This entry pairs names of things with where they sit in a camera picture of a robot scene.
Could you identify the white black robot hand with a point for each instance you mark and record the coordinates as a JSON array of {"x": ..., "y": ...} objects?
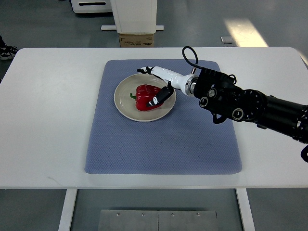
[{"x": 174, "y": 81}]

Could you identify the black white sneaker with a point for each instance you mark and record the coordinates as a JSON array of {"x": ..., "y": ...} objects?
[{"x": 7, "y": 52}]

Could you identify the white left table leg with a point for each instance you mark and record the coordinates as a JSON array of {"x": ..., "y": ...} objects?
[{"x": 68, "y": 210}]

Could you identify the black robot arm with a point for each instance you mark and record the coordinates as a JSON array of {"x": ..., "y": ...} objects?
[{"x": 217, "y": 92}]

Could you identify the white right table leg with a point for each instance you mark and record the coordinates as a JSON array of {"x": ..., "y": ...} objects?
[{"x": 245, "y": 209}]

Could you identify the grey floor outlet cover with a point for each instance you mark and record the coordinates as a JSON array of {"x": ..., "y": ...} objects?
[{"x": 227, "y": 40}]

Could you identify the metal floor plate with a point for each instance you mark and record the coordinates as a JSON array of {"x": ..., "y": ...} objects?
[{"x": 158, "y": 220}]

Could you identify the cream round plate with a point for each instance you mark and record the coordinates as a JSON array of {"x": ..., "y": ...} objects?
[{"x": 126, "y": 105}]

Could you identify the white cabinet with slot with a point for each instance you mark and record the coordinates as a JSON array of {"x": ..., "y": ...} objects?
[{"x": 91, "y": 6}]

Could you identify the white machine pedestal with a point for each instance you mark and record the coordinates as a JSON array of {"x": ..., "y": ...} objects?
[{"x": 135, "y": 17}]

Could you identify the blue textured mat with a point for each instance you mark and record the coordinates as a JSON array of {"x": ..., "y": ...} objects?
[{"x": 184, "y": 142}]

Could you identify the red bell pepper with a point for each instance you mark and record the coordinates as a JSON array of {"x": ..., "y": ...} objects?
[{"x": 144, "y": 94}]

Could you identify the brown cardboard box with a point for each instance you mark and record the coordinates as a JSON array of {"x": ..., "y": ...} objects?
[{"x": 136, "y": 41}]

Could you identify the white table leg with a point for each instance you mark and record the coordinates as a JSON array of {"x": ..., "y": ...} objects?
[
  {"x": 68, "y": 210},
  {"x": 245, "y": 209}
]

